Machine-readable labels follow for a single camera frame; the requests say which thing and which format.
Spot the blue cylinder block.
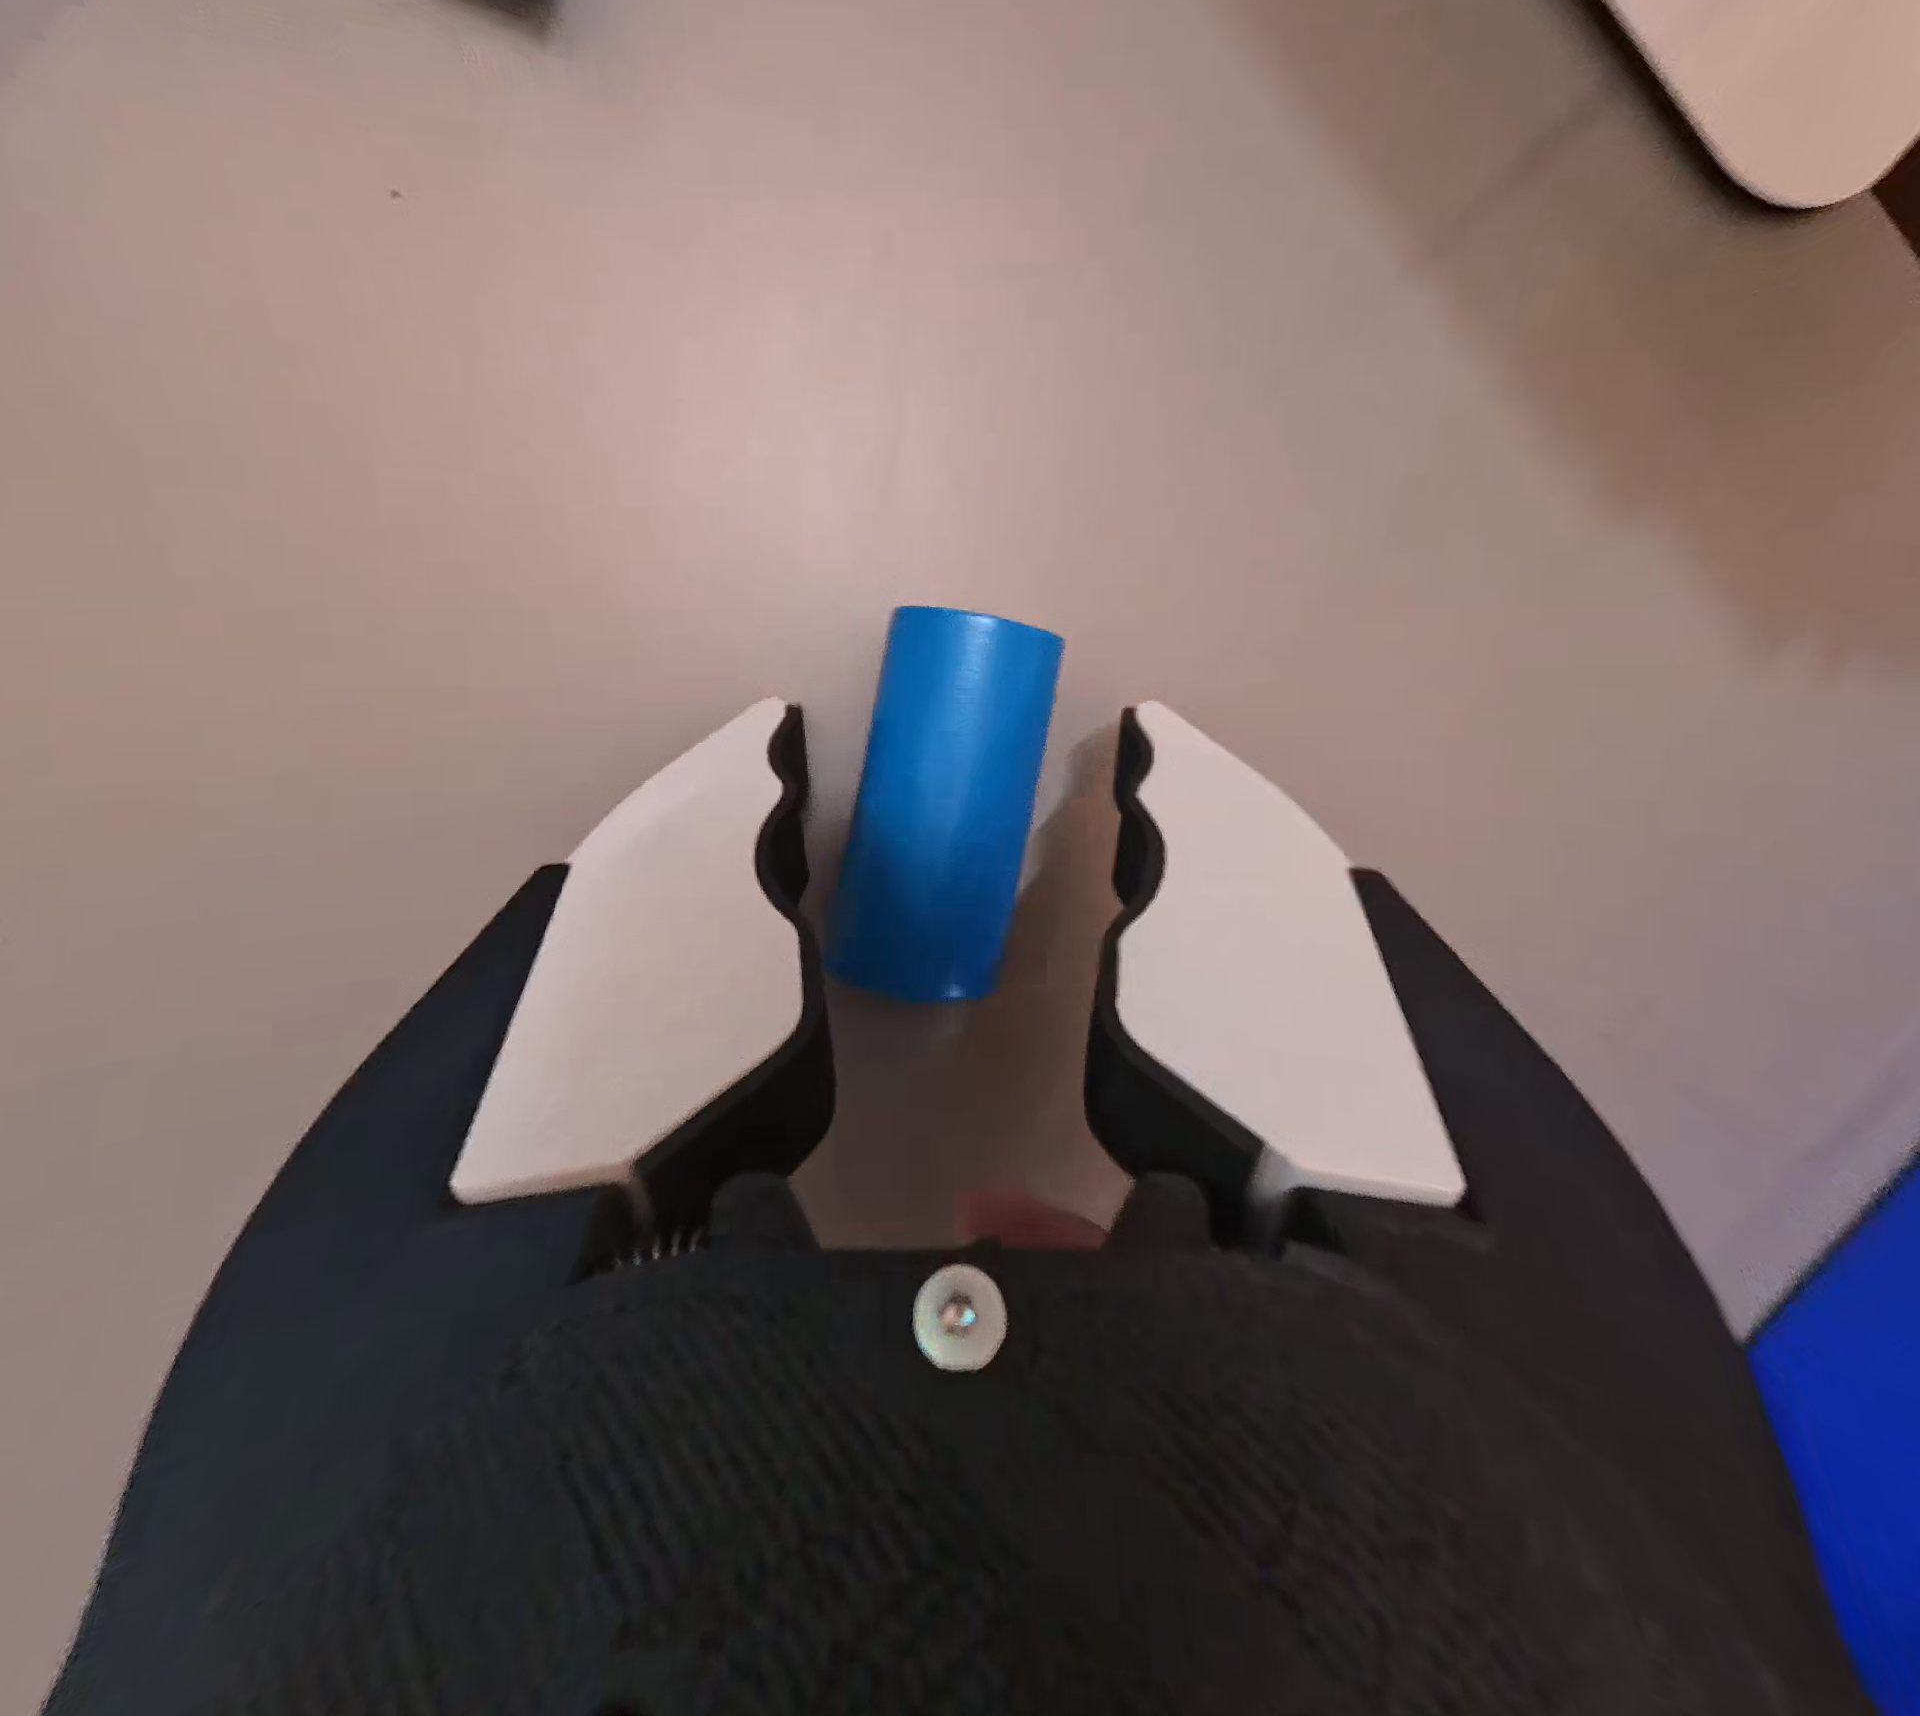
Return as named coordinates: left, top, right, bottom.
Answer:
left=823, top=606, right=1069, bottom=1006

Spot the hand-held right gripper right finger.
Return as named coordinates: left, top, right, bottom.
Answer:
left=1080, top=697, right=1470, bottom=1216

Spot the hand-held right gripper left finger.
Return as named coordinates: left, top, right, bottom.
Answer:
left=446, top=695, right=840, bottom=1216

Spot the grey table mat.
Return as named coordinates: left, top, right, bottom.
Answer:
left=0, top=0, right=1920, bottom=1344

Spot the blue plastic bin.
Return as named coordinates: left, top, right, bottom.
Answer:
left=1744, top=1152, right=1920, bottom=1716

